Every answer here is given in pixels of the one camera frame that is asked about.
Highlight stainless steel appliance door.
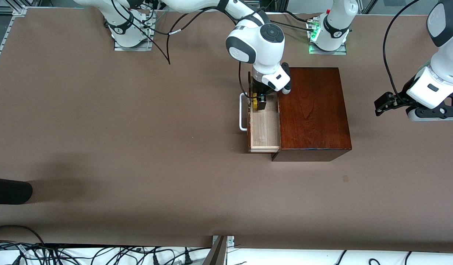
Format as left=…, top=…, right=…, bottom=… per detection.
left=239, top=72, right=282, bottom=153

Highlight dark wooden drawer cabinet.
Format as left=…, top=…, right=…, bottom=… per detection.
left=271, top=67, right=352, bottom=162

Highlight brown table cover sheet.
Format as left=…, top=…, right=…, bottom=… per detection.
left=0, top=7, right=453, bottom=253

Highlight black foam roll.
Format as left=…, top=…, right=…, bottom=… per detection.
left=0, top=177, right=33, bottom=205

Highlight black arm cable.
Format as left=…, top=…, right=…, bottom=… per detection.
left=125, top=6, right=220, bottom=36
left=382, top=0, right=422, bottom=100
left=110, top=0, right=171, bottom=65
left=166, top=6, right=227, bottom=65

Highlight long black table cable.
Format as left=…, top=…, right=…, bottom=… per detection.
left=270, top=21, right=315, bottom=32

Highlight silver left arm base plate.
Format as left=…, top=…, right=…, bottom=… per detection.
left=308, top=18, right=348, bottom=56

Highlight short black table cable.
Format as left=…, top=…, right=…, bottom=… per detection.
left=284, top=10, right=311, bottom=23

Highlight black frame post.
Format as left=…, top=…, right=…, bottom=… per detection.
left=265, top=0, right=288, bottom=13

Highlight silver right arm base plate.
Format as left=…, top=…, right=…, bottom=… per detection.
left=113, top=20, right=154, bottom=52

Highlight silver corner bracket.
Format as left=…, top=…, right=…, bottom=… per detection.
left=212, top=235, right=235, bottom=248

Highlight grey metal post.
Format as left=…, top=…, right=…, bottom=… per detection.
left=203, top=236, right=227, bottom=265

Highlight aluminium frame rail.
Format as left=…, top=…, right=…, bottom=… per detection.
left=0, top=6, right=28, bottom=78

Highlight cable with white label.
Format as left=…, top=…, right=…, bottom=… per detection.
left=13, top=243, right=28, bottom=265

